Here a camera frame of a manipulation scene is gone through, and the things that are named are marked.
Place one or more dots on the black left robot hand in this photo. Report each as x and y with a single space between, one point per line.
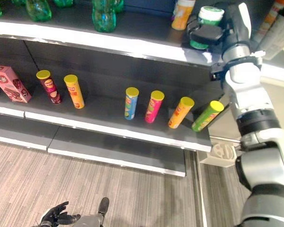
55 214

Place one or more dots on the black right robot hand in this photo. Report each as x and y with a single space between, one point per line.
234 26

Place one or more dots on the green white gum jar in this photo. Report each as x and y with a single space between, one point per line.
210 16

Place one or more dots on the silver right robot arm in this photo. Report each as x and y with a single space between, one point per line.
251 94

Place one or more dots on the orange tall can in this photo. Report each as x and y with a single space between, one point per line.
268 21

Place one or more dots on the silver robot leg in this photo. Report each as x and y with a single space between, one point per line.
90 221

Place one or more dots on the grey tall can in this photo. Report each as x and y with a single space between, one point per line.
278 35

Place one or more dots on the dark robot foot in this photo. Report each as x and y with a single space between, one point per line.
103 205

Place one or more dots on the orange white-lidded can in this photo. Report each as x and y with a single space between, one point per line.
182 15

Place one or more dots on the green chips can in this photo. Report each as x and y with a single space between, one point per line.
207 117

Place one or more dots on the orange chips can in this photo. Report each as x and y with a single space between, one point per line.
74 93
181 112

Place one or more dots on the dark grey store shelf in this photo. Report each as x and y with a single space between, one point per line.
104 113

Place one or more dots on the pink chips can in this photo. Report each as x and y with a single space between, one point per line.
153 107

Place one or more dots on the maroon chips can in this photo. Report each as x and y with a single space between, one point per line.
50 88

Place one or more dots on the blue chips can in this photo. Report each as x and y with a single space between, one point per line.
130 104

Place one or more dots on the pink snack box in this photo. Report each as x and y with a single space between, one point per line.
10 85

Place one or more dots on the white plastic shelf bracket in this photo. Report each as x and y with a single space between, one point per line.
223 151

